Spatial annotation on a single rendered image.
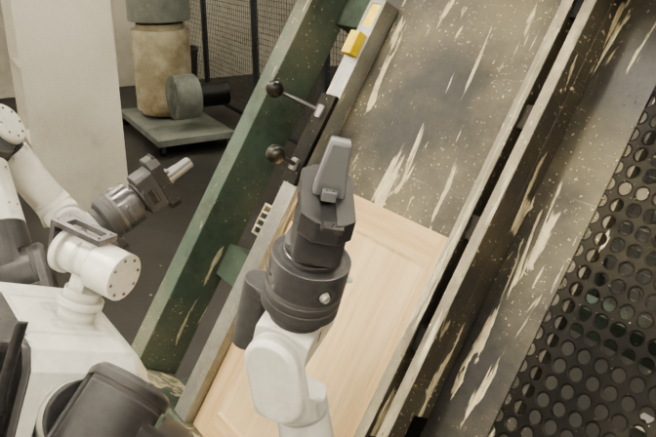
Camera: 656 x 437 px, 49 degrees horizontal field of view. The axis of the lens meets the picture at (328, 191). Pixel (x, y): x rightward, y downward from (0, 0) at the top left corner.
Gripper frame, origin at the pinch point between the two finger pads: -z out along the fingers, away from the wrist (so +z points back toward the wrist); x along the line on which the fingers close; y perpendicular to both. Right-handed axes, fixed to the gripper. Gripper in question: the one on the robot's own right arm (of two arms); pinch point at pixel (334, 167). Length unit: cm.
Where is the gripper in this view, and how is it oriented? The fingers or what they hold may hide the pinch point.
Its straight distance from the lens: 71.6
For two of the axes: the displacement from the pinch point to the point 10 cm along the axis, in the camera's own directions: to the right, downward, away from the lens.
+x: -0.2, -5.0, 8.6
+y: 9.8, 1.8, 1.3
